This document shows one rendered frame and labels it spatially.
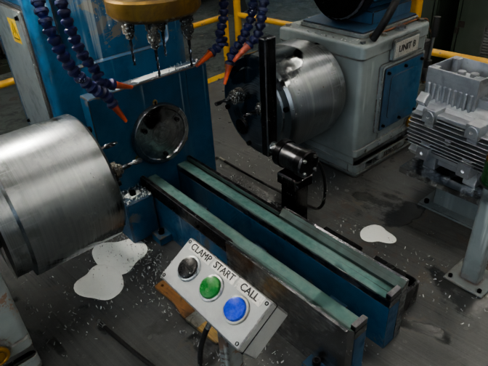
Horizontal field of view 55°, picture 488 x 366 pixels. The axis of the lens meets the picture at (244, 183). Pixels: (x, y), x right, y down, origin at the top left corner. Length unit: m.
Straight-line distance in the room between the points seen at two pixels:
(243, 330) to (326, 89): 0.69
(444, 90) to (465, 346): 0.51
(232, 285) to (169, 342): 0.34
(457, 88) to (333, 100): 0.27
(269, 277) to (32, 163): 0.43
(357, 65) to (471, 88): 0.27
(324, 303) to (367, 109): 0.61
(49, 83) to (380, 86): 0.78
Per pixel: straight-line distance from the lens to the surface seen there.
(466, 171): 1.08
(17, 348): 0.91
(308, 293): 0.82
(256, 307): 0.59
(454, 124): 1.07
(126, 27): 1.00
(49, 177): 0.81
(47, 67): 1.10
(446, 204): 1.24
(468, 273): 1.05
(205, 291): 0.62
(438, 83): 1.11
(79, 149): 0.84
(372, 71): 1.24
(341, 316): 0.79
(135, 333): 0.95
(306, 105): 1.08
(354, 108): 1.23
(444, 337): 0.96
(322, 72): 1.13
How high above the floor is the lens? 1.51
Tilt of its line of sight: 33 degrees down
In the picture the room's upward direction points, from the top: 4 degrees counter-clockwise
